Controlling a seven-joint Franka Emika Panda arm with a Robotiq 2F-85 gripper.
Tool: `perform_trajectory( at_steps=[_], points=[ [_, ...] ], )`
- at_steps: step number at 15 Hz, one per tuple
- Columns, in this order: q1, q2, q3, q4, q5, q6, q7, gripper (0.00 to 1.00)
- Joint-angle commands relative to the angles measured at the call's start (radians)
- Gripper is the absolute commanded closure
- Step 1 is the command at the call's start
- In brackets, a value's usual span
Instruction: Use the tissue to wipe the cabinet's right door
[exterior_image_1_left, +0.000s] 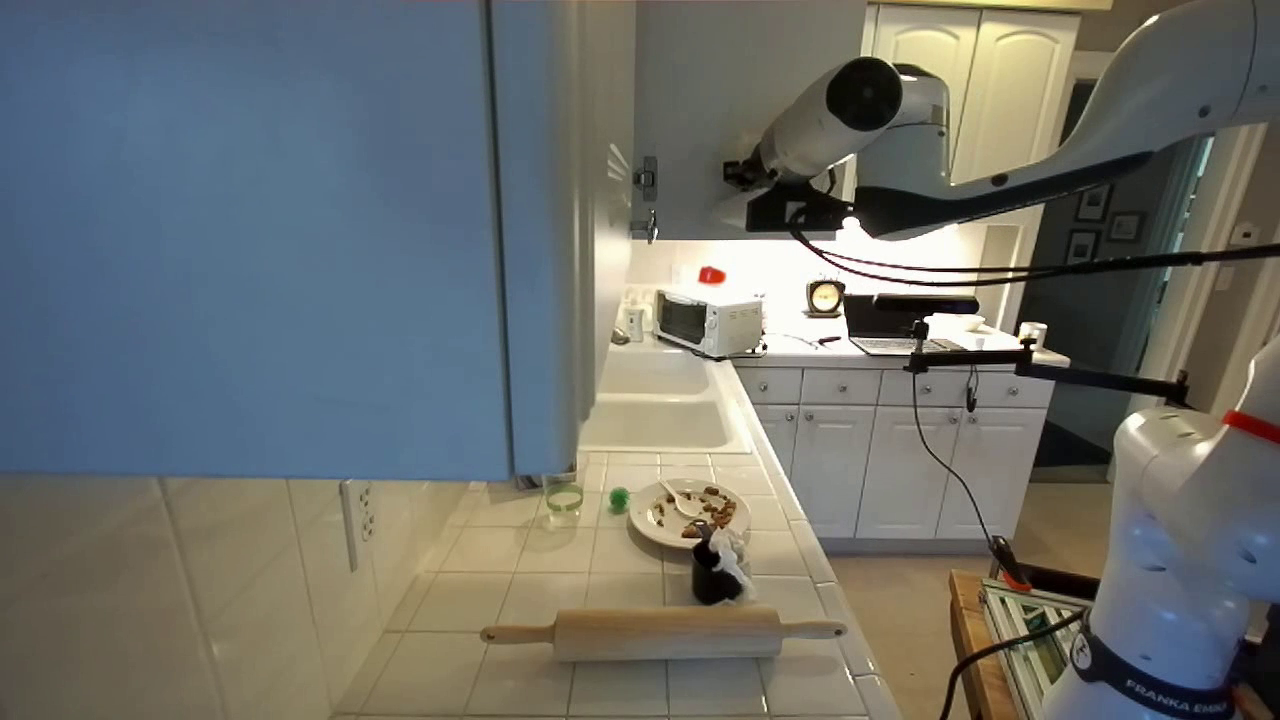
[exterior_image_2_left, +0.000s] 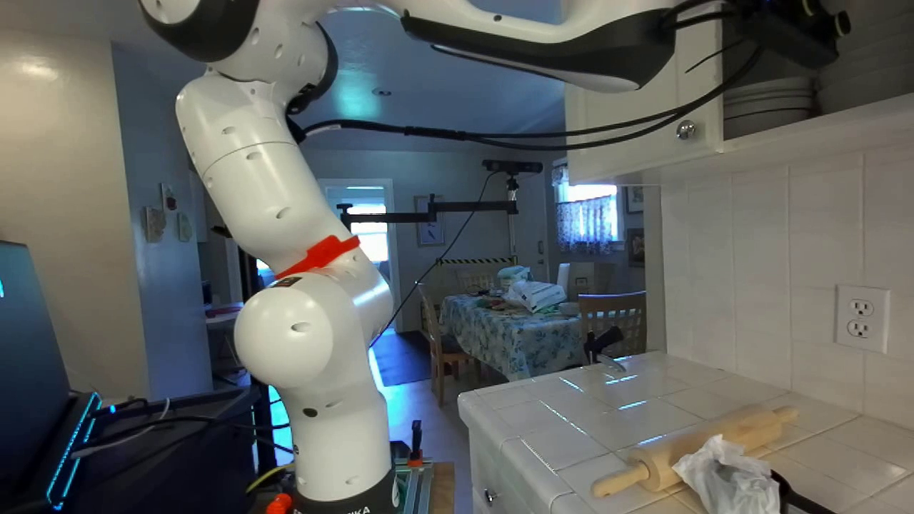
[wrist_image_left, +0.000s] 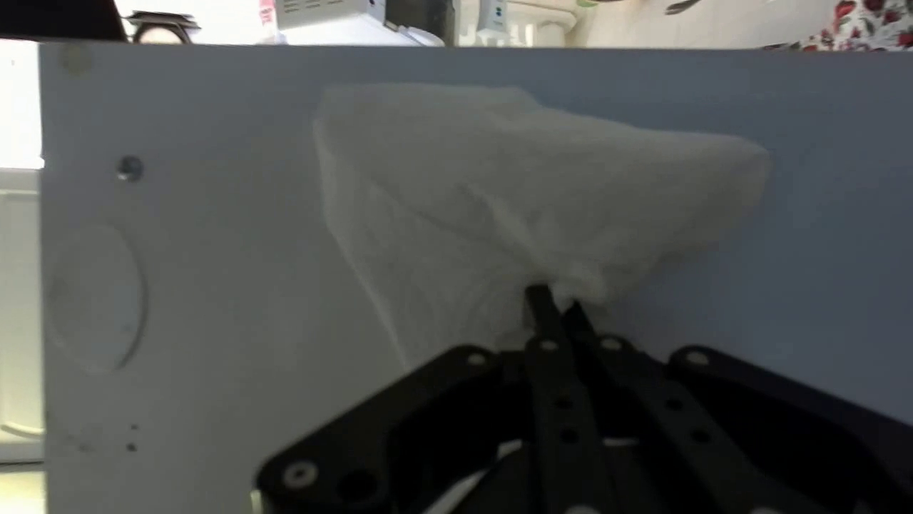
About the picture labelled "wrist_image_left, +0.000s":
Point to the white tissue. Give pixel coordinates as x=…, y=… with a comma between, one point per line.
x=531, y=190

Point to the white cabinet door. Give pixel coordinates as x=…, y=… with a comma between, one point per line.
x=838, y=316

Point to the metal door screw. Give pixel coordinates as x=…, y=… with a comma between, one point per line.
x=130, y=169

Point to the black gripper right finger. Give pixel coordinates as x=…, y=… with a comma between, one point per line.
x=686, y=429

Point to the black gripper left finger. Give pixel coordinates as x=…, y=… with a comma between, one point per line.
x=561, y=429

